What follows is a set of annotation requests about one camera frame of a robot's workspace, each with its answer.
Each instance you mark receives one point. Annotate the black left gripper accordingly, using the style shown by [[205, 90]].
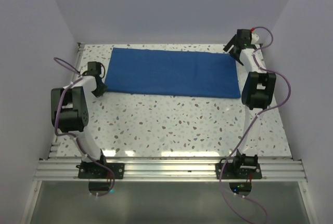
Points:
[[101, 92]]

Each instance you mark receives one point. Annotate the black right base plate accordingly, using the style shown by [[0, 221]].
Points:
[[242, 167]]

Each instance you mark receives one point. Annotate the aluminium frame rail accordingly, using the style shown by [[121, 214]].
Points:
[[170, 170]]

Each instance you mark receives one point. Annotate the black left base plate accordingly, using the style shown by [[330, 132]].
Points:
[[93, 171]]

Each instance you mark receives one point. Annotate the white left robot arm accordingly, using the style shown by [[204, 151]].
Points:
[[69, 108]]

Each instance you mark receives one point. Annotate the blue surgical drape cloth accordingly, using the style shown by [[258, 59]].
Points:
[[172, 73]]

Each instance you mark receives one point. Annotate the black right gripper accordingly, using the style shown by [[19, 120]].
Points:
[[232, 42]]

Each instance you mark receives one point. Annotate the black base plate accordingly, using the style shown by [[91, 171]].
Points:
[[242, 167], [93, 171]]

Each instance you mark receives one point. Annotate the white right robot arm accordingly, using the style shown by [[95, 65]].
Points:
[[256, 96]]

